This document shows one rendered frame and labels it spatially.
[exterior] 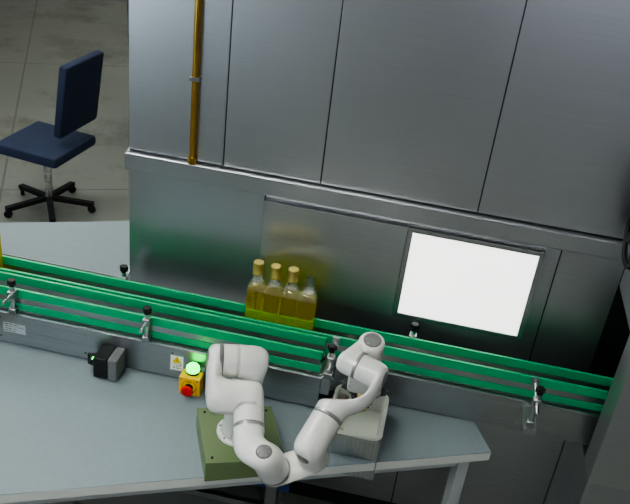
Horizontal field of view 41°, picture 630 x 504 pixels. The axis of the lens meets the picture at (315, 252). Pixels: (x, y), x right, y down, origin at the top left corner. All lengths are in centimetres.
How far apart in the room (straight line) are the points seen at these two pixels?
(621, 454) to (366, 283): 94
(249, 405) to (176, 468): 37
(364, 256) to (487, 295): 42
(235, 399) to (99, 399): 62
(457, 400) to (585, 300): 52
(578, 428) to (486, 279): 56
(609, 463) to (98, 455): 152
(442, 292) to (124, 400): 108
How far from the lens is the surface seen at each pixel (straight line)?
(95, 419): 273
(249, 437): 225
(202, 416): 262
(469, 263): 274
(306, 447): 223
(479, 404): 282
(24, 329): 299
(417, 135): 259
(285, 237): 278
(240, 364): 236
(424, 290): 280
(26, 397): 283
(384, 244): 273
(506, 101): 255
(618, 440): 270
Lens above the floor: 257
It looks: 30 degrees down
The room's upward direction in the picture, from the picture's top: 7 degrees clockwise
